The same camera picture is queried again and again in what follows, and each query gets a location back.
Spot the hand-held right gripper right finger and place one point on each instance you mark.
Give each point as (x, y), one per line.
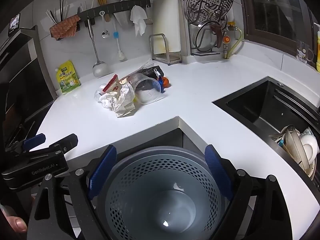
(217, 172)

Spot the steel steamer tray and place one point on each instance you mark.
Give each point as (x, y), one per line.
(210, 0)

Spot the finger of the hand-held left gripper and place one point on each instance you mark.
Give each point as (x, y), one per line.
(65, 142)
(35, 140)

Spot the gas valve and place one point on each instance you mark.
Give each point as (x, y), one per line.
(226, 39)

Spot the person's left hand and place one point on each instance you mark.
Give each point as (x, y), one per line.
(16, 223)

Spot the dark wall rack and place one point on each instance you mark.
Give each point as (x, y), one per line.
(112, 7)

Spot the paper wrapper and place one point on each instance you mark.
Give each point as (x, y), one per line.
(122, 100)

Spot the steel kitchen knife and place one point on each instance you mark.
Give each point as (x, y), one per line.
(122, 20)

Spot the red and white packet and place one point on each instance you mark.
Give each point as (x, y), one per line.
(112, 85)

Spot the steel cutting board holder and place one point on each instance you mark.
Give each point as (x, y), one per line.
(172, 57)

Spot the printed glass mug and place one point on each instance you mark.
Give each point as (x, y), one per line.
(303, 52)

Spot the grey perforated bin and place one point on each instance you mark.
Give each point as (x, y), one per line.
(162, 192)

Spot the orange plastic clip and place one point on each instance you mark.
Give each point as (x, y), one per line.
(166, 81)

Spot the white hanging cloth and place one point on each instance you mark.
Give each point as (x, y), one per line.
(138, 17)

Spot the white cutting board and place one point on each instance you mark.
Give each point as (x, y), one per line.
(167, 17)

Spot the blue and white brush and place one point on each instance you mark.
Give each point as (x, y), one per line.
(115, 35)

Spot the dark window frame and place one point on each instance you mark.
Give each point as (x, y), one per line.
(275, 10)

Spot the bunch of chopsticks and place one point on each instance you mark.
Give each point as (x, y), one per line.
(56, 15)

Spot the glass pot lid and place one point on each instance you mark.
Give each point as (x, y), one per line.
(205, 37)

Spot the black kitchen sink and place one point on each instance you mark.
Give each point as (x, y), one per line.
(260, 105)

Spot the yellow bottle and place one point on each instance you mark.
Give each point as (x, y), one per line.
(318, 50)

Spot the small steel spoon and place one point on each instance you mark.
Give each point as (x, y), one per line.
(105, 33)

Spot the clear plastic cup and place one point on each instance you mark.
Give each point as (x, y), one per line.
(148, 92)

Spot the stack of dishes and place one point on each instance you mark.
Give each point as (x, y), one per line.
(300, 147)

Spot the yellow-green soap pouch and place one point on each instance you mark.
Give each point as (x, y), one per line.
(67, 77)

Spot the orange patterned cloth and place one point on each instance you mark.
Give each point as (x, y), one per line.
(65, 27)

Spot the small display screen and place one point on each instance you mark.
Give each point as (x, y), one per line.
(14, 23)

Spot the black cloth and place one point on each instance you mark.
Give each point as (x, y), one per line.
(150, 71)

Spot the black built-in oven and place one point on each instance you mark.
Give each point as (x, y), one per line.
(22, 80)

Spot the metal lid rack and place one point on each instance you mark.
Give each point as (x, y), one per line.
(193, 52)

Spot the steel skimmer ladle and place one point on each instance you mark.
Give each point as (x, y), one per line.
(100, 68)

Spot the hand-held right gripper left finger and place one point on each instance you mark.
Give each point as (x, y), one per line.
(102, 172)

